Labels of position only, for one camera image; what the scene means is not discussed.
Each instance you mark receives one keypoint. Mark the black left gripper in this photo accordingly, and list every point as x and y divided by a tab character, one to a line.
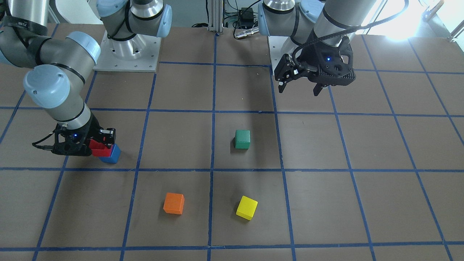
309	55

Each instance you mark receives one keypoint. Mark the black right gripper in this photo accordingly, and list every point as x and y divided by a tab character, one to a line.
93	132

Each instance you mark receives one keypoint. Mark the red wooden block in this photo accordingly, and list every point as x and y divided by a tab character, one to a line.
99	149

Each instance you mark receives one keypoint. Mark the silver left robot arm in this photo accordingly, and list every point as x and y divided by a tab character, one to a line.
310	21

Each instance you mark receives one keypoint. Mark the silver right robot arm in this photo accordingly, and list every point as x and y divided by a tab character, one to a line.
59	68

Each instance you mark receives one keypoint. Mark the blue wooden block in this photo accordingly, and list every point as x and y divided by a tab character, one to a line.
112	156

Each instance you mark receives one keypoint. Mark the green wooden block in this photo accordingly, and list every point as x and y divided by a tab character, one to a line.
242	139

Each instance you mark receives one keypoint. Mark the orange wooden block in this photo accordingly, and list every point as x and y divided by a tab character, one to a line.
174	203

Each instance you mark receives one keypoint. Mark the yellow wooden block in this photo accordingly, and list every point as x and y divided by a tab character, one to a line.
246	208

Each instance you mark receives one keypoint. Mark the black power adapter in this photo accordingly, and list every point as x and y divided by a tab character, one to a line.
246	17

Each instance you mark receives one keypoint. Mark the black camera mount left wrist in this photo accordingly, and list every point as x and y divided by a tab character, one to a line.
334	63

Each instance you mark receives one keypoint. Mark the black camera mount wrist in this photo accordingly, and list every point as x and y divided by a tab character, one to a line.
334	63
67	142

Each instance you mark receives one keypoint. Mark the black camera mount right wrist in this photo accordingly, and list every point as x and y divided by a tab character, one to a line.
67	142

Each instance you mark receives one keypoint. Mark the aluminium extrusion post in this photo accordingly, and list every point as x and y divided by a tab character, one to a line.
215	15

